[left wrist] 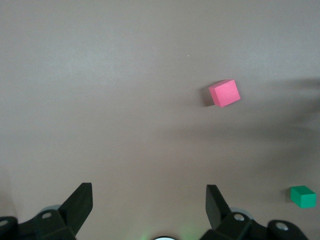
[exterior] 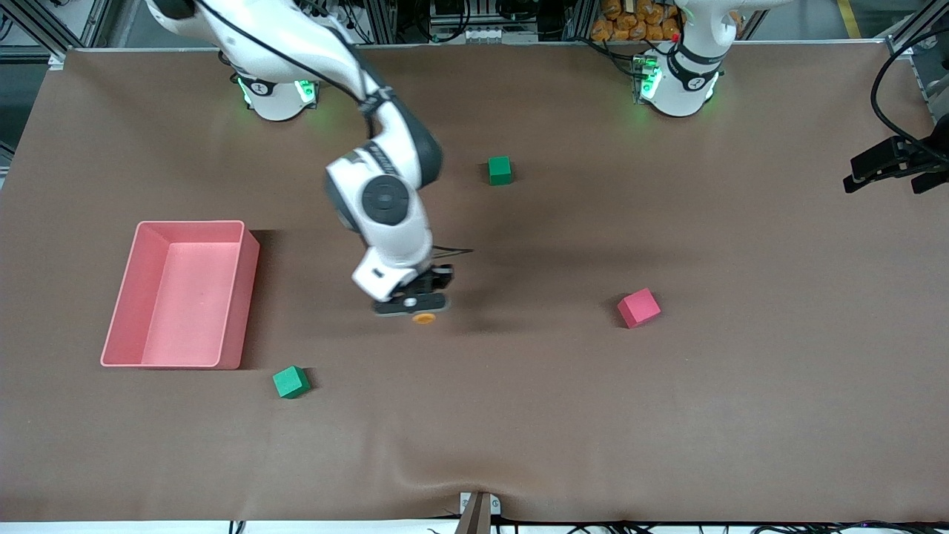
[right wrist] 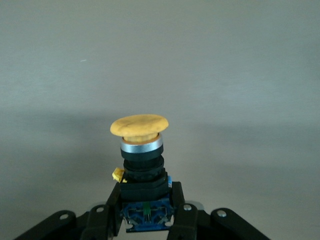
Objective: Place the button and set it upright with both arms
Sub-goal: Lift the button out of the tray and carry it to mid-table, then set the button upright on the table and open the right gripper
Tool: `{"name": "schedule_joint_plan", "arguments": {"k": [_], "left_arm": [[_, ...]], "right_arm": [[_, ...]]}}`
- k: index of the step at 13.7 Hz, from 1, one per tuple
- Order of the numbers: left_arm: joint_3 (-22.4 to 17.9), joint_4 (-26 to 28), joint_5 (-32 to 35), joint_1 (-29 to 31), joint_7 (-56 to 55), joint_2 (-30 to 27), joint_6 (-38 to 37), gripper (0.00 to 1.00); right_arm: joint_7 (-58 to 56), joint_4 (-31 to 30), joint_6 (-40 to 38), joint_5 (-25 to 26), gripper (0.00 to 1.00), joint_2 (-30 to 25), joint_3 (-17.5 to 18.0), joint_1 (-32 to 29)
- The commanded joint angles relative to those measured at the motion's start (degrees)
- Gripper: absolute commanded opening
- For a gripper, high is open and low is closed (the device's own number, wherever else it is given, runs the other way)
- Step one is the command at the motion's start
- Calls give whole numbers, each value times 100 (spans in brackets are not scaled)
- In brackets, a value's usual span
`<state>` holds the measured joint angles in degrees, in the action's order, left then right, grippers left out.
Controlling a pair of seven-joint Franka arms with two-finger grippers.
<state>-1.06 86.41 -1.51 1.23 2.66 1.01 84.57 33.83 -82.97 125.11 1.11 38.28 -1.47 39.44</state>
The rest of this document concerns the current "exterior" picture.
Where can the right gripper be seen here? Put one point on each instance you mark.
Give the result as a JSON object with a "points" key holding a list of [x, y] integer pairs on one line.
{"points": [[429, 281]]}

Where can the orange-capped black push button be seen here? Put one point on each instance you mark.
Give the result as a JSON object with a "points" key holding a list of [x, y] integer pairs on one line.
{"points": [[423, 320]]}

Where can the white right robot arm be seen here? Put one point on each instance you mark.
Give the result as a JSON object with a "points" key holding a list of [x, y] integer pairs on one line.
{"points": [[385, 200]]}

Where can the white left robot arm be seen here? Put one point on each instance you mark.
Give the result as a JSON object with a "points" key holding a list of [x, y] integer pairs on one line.
{"points": [[682, 89]]}

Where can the green foam cube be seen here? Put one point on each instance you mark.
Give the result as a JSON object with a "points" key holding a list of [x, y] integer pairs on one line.
{"points": [[291, 382], [500, 170]]}

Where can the brown table cover sheet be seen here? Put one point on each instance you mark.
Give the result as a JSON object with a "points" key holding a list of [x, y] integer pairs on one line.
{"points": [[474, 408]]}

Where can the pink foam cube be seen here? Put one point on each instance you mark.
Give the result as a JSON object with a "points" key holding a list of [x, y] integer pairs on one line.
{"points": [[637, 308]]}

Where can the pink plastic tray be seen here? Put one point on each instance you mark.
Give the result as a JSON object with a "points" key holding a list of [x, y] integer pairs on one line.
{"points": [[185, 311]]}

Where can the white terminal strip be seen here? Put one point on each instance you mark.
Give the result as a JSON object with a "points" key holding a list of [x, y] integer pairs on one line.
{"points": [[482, 34]]}

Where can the bag of orange items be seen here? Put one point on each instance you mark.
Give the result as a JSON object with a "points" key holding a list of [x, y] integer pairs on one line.
{"points": [[630, 22]]}

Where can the aluminium frame strut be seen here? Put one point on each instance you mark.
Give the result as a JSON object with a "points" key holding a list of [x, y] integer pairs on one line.
{"points": [[41, 26], [916, 30]]}

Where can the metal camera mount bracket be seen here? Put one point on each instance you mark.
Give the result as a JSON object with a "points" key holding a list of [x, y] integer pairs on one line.
{"points": [[478, 515]]}

